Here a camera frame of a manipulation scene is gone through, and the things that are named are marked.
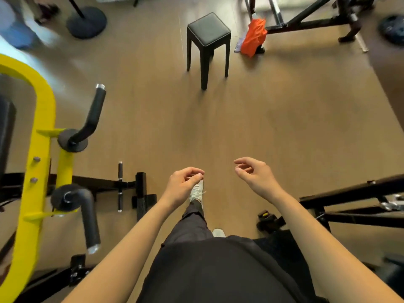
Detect person's right hand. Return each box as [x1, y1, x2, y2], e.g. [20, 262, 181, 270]
[234, 157, 285, 203]

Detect person's left hand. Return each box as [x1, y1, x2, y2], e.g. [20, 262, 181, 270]
[160, 167, 205, 209]

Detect person's right forearm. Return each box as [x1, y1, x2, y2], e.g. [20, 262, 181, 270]
[271, 189, 404, 303]

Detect person's left forearm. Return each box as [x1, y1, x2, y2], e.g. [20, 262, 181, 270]
[61, 198, 183, 303]

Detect black trousers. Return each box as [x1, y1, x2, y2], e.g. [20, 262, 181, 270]
[136, 200, 329, 303]

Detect orange cloth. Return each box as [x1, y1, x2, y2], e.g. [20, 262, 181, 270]
[241, 18, 268, 58]

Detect black square stool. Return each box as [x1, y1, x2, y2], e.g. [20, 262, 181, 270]
[186, 12, 232, 91]

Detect black round stand base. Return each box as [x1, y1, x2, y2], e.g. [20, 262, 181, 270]
[65, 0, 108, 40]

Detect black machine pad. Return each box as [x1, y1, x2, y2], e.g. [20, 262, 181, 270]
[0, 94, 17, 184]

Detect black weight plate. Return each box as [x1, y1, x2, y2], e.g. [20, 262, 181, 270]
[378, 15, 404, 45]

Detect black foam roller handle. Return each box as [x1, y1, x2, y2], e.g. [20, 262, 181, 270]
[57, 84, 107, 153]
[50, 184, 102, 255]

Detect yellow gym machine frame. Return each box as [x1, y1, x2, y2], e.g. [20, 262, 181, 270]
[0, 53, 80, 303]

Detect black gym machine frame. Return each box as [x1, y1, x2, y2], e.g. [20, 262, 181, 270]
[235, 0, 379, 54]

